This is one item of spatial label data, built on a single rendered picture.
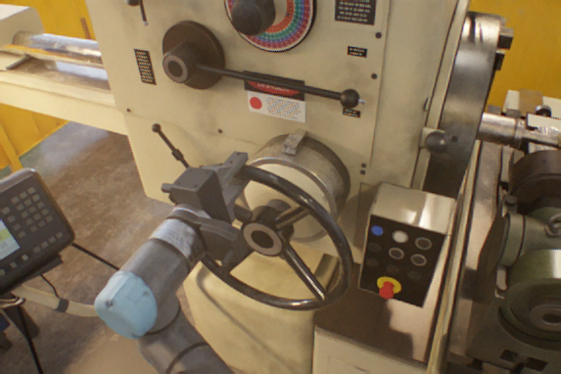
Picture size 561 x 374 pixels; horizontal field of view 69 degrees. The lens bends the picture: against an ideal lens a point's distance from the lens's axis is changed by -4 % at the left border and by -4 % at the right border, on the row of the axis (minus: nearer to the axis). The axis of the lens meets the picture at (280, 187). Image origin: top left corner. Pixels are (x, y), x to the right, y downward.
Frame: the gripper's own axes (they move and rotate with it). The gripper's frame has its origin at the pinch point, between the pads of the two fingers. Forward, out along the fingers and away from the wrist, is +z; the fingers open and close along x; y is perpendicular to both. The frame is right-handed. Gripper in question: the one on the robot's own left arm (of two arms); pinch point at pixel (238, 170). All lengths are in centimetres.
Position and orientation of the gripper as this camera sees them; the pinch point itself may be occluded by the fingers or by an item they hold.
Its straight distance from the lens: 72.1
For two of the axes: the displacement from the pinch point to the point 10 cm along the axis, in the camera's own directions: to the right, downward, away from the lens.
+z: 4.1, -6.0, 6.8
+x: 1.6, 7.9, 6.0
